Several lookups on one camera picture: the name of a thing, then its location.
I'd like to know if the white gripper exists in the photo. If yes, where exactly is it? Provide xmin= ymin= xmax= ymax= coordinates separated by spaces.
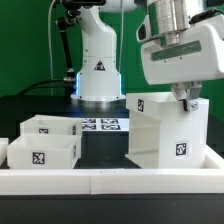
xmin=141 ymin=15 xmax=224 ymax=112

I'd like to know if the white drawer cabinet frame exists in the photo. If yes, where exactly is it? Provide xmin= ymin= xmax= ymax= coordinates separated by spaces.
xmin=126 ymin=92 xmax=209 ymax=169

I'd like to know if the white drawer box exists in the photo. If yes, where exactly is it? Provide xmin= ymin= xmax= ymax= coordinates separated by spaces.
xmin=20 ymin=115 xmax=82 ymax=135
xmin=7 ymin=134 xmax=81 ymax=169

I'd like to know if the white front drawer box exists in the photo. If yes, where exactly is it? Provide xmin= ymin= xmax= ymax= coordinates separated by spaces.
xmin=7 ymin=134 xmax=81 ymax=169

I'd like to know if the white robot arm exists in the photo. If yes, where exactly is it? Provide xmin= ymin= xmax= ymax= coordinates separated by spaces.
xmin=61 ymin=0 xmax=224 ymax=111

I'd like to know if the marker tag sheet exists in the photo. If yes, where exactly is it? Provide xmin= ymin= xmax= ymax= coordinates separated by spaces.
xmin=82 ymin=118 xmax=129 ymax=132

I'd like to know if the white right border rail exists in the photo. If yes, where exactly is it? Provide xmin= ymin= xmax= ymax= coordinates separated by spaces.
xmin=205 ymin=146 xmax=224 ymax=169

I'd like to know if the white border rail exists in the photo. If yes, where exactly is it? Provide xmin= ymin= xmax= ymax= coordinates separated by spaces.
xmin=0 ymin=138 xmax=9 ymax=166
xmin=205 ymin=146 xmax=224 ymax=169
xmin=0 ymin=169 xmax=224 ymax=195

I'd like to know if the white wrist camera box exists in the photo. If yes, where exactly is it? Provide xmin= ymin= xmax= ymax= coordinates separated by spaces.
xmin=136 ymin=16 xmax=151 ymax=43

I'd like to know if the white cable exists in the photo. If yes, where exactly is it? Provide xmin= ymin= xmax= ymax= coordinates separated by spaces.
xmin=47 ymin=0 xmax=58 ymax=81

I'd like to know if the black base cable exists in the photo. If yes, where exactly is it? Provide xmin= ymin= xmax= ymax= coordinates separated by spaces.
xmin=17 ymin=78 xmax=68 ymax=97

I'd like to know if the white left border rail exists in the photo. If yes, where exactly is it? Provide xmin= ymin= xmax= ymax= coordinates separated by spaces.
xmin=0 ymin=138 xmax=9 ymax=166

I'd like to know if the white front border rail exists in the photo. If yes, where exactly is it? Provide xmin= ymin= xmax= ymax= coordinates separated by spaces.
xmin=0 ymin=169 xmax=224 ymax=195

